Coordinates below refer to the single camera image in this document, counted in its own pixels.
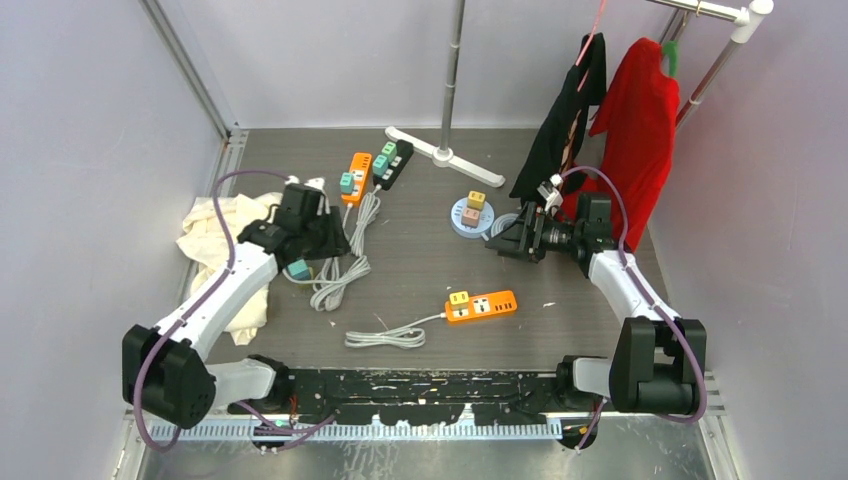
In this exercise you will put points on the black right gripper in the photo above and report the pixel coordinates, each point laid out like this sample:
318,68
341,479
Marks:
518,241

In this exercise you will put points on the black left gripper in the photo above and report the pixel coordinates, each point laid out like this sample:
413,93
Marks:
334,245

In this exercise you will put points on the teal plug adapter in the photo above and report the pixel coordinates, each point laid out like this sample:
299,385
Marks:
299,271

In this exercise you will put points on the yellow adapter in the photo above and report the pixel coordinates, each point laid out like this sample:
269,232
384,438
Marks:
458,304
476,200

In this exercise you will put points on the orange power strip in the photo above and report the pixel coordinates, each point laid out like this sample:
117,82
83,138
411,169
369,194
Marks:
360,167
486,306

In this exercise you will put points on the white power strip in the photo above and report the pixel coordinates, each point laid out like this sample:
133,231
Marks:
316,183

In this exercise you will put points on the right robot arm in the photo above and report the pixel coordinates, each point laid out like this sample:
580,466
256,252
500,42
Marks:
658,363

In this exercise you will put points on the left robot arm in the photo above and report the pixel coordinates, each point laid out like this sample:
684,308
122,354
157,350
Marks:
164,367

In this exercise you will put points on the teal adapter on orange strip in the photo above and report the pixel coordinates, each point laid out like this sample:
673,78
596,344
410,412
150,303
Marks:
347,183

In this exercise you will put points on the teal adapter on black strip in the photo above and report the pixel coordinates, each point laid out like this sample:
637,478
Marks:
380,165

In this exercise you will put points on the black hanging garment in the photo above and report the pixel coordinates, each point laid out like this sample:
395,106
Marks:
561,134

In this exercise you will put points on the white clothes rack stand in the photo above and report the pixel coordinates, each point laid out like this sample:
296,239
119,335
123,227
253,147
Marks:
441,154

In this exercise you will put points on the green adapter on black strip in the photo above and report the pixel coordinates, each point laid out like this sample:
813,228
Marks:
389,150

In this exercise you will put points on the black power strip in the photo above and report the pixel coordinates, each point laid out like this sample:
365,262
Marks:
404,154

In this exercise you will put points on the red hanging garment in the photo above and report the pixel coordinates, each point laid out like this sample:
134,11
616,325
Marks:
638,118

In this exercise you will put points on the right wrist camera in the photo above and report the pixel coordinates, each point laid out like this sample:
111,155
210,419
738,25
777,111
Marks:
550,192

